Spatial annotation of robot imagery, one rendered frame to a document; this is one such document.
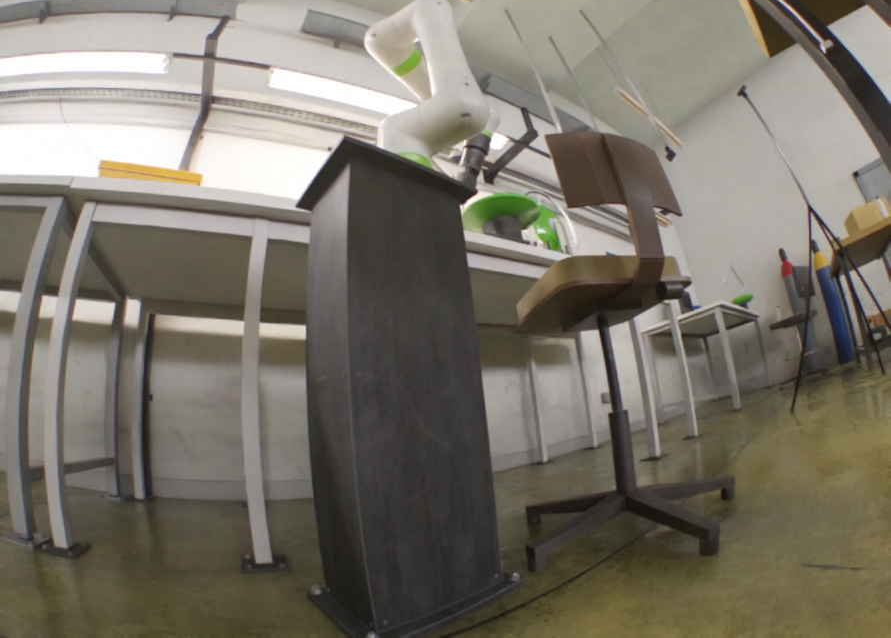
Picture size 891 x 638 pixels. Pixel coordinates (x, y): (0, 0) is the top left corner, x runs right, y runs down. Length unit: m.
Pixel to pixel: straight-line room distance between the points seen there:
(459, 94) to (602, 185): 0.36
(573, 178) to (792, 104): 5.73
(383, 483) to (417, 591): 0.19
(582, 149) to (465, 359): 0.51
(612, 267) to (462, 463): 0.49
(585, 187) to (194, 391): 1.70
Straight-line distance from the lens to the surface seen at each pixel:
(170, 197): 1.04
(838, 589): 0.61
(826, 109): 6.27
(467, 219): 1.38
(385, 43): 1.17
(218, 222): 1.04
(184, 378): 1.84
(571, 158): 0.83
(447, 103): 0.84
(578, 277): 0.75
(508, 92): 4.04
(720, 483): 1.04
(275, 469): 1.81
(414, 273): 0.63
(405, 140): 0.86
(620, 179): 0.82
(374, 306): 0.56
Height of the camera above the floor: 0.33
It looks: 18 degrees up
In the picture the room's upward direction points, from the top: 6 degrees counter-clockwise
